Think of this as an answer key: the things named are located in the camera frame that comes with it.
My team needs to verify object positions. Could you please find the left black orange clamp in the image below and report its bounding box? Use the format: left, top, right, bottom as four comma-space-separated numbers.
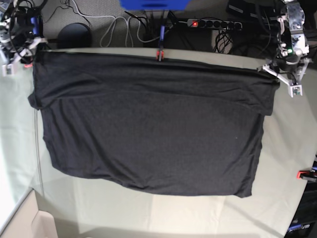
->
24, 15, 44, 67

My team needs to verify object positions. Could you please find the black orange clamp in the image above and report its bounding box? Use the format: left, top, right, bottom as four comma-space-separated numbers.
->
24, 15, 44, 67
297, 161, 317, 182
157, 25, 165, 61

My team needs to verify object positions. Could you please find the round black stool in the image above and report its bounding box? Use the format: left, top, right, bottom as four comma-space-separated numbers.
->
56, 23, 92, 49

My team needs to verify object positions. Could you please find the right black orange clamp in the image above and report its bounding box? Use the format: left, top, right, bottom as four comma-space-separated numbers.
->
297, 161, 317, 182

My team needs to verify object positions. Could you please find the white cable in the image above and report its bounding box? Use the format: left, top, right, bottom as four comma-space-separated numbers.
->
71, 0, 161, 48

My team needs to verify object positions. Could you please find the beige cardboard box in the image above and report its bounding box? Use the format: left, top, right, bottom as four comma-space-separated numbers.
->
0, 189, 58, 238

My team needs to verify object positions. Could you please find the middle black orange clamp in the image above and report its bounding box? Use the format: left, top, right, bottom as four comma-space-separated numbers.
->
157, 25, 165, 61

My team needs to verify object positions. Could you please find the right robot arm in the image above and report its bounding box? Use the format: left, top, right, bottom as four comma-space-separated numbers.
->
0, 0, 48, 76

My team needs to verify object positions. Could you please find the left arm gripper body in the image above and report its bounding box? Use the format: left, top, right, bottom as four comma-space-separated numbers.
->
257, 56, 311, 97

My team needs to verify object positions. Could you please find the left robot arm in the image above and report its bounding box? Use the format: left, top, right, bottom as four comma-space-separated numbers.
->
258, 0, 312, 97

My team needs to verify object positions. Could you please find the blue plastic box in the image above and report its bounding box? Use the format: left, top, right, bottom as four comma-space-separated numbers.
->
119, 0, 190, 10

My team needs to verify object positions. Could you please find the black power strip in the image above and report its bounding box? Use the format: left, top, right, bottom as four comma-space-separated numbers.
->
187, 18, 243, 31

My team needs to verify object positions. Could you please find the black t-shirt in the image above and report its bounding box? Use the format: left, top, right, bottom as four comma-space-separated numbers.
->
29, 52, 279, 198

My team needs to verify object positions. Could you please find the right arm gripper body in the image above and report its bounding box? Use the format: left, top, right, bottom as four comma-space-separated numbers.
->
1, 37, 48, 76

